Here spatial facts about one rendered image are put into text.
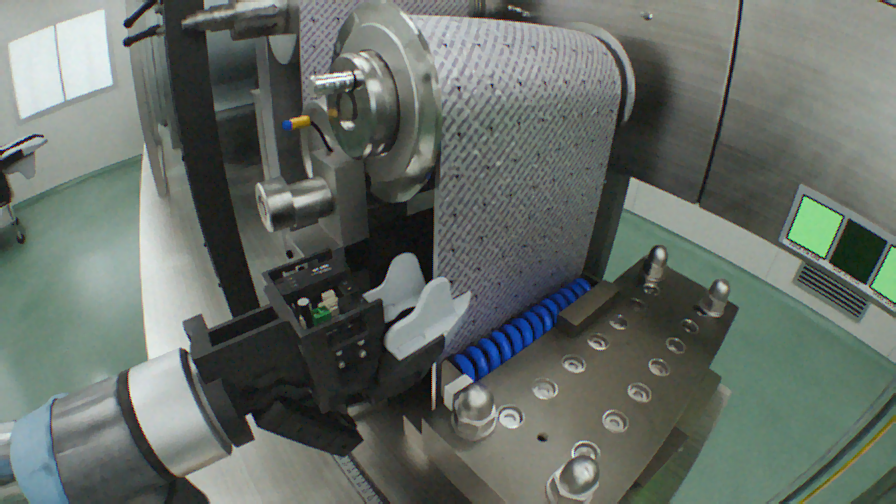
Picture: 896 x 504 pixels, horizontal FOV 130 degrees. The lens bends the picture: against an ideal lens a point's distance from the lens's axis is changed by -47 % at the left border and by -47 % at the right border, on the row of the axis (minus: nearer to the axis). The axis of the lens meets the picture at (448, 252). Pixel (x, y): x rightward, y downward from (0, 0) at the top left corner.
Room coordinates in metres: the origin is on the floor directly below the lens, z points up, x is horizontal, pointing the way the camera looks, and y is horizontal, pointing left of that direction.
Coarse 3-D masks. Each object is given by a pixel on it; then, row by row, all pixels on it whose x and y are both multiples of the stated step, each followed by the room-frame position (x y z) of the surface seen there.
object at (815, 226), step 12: (804, 204) 0.28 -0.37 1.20; (816, 204) 0.27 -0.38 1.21; (804, 216) 0.28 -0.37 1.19; (816, 216) 0.27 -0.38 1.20; (828, 216) 0.26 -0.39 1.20; (840, 216) 0.25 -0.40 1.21; (792, 228) 0.28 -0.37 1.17; (804, 228) 0.27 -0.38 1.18; (816, 228) 0.26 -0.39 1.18; (828, 228) 0.25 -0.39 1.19; (804, 240) 0.27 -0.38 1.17; (816, 240) 0.26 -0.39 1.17; (828, 240) 0.25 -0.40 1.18; (816, 252) 0.25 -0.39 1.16
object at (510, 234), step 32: (544, 160) 0.31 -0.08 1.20; (576, 160) 0.34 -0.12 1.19; (448, 192) 0.24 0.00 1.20; (480, 192) 0.26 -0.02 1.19; (512, 192) 0.29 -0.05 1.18; (544, 192) 0.31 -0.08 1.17; (576, 192) 0.35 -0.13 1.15; (448, 224) 0.24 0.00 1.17; (480, 224) 0.26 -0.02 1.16; (512, 224) 0.29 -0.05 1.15; (544, 224) 0.32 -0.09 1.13; (576, 224) 0.36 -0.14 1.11; (448, 256) 0.24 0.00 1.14; (480, 256) 0.27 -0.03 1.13; (512, 256) 0.29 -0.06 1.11; (544, 256) 0.33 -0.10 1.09; (576, 256) 0.37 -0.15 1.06; (480, 288) 0.27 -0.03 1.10; (512, 288) 0.30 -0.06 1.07; (544, 288) 0.34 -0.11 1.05; (480, 320) 0.27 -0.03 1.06; (448, 352) 0.25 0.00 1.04
